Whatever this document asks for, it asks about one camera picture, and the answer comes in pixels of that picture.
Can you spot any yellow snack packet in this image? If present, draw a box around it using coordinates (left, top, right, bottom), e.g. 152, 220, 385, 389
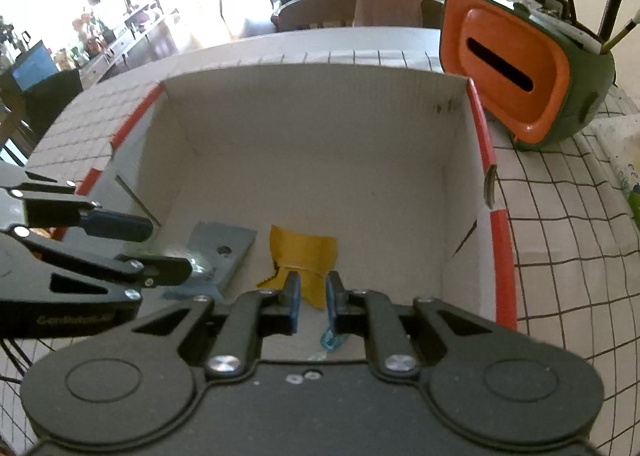
256, 223, 339, 311

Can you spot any grey blue snack packet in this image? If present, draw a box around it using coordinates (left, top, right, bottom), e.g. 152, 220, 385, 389
162, 221, 259, 305

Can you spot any clear blue wrapper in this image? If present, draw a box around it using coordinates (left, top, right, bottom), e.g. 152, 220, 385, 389
319, 326, 352, 353

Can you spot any orange green slotted container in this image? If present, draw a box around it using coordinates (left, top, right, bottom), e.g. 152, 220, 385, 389
440, 0, 617, 153

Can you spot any thin frame chair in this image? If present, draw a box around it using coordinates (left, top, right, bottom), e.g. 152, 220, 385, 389
218, 0, 275, 31

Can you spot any white printed cloth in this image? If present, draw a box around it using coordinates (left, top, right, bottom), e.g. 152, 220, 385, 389
590, 115, 640, 233

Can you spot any orange white cardboard box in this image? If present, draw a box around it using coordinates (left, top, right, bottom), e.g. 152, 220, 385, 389
52, 61, 519, 367

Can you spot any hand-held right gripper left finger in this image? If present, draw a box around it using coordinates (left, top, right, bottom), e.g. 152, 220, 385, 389
131, 271, 303, 380

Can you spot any wooden chair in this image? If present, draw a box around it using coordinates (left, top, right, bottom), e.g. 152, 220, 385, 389
272, 0, 444, 33

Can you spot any pink cloth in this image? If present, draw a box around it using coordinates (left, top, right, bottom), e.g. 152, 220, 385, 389
354, 0, 426, 28

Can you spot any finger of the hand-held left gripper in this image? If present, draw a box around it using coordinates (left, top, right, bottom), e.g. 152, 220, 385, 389
0, 170, 154, 243
0, 223, 194, 339

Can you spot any white tipped paintbrush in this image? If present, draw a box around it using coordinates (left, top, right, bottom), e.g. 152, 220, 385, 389
602, 18, 640, 55

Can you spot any dark desk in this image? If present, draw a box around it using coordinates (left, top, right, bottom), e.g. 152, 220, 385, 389
0, 69, 84, 168

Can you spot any white sideboard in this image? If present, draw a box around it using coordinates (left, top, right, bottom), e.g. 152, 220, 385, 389
75, 11, 181, 88

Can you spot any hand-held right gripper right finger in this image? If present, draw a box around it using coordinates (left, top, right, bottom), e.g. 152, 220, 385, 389
325, 270, 498, 382

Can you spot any blue screen laptop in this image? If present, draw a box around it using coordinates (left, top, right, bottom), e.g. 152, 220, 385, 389
10, 40, 59, 93

